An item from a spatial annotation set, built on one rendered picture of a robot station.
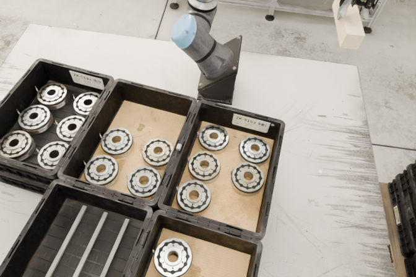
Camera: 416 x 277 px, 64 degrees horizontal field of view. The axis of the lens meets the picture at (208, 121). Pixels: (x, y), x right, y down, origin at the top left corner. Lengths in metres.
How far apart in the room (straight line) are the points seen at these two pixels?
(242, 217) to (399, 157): 1.59
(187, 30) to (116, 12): 1.86
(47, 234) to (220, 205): 0.50
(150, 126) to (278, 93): 0.61
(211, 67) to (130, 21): 1.72
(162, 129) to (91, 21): 1.94
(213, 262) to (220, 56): 0.73
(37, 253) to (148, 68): 0.87
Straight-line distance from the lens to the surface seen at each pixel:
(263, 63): 1.61
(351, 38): 1.25
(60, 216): 1.10
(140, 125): 1.20
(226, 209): 1.05
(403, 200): 1.98
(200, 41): 1.26
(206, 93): 1.38
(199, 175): 1.05
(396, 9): 3.65
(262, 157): 1.11
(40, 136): 1.26
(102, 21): 2.98
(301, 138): 1.39
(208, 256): 1.01
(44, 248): 1.09
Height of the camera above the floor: 1.81
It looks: 55 degrees down
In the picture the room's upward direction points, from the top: 5 degrees clockwise
